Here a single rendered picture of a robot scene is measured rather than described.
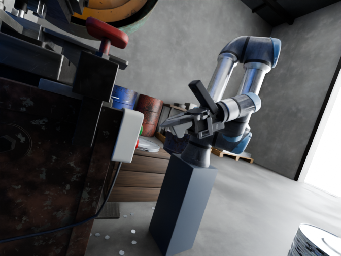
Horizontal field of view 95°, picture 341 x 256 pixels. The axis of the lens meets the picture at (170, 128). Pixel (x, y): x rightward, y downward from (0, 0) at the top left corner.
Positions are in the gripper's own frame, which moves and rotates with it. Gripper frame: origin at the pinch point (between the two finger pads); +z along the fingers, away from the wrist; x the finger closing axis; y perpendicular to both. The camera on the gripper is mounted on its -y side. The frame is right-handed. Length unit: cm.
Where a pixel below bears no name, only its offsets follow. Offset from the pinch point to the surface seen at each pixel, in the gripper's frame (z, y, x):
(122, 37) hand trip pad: 7.8, -19.8, -11.0
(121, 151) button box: 13.6, 2.9, -3.2
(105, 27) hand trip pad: 10.1, -21.6, -11.1
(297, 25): -535, -83, 276
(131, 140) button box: 10.5, 1.0, -3.2
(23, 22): 27.5, -33.4, 17.6
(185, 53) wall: -212, -64, 355
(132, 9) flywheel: -14, -51, 58
